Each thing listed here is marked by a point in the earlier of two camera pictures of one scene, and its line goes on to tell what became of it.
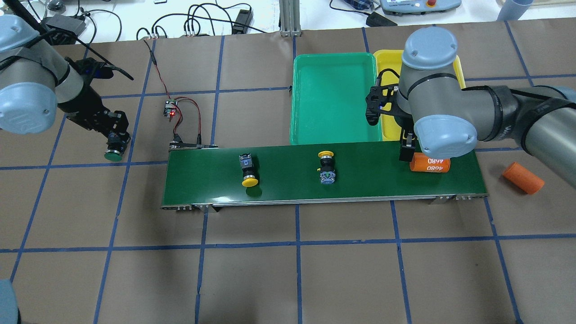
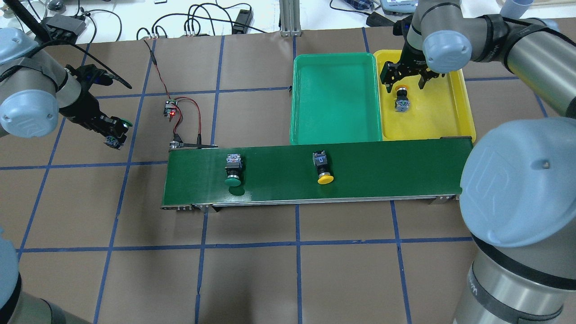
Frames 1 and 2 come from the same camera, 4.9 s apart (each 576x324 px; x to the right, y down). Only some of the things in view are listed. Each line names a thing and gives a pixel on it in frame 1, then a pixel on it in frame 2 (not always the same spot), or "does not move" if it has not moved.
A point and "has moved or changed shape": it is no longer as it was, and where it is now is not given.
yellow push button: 327,174 has moved or changed shape
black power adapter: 244,21 does not move
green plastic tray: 328,98 does not move
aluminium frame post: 289,20 does not move
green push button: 116,146 → 234,163
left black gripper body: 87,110 does not move
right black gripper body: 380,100 → 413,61
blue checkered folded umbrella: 360,4 does not move
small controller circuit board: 170,108 does not move
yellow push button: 249,179 → 320,162
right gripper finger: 407,145 → 391,73
